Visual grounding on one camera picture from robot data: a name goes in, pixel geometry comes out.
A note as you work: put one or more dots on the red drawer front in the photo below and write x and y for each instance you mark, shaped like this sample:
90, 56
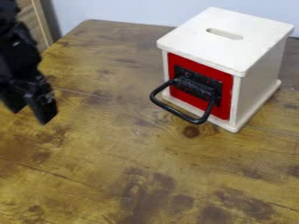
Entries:
210, 77

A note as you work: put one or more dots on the wooden panel at left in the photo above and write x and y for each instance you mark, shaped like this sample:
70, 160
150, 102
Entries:
32, 16

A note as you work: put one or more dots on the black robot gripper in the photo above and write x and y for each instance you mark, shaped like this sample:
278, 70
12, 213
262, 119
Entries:
19, 61

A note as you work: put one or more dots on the black metal drawer handle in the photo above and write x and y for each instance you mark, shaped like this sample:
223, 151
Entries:
187, 84

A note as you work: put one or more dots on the white wooden box cabinet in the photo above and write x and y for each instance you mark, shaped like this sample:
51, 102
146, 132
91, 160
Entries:
239, 44

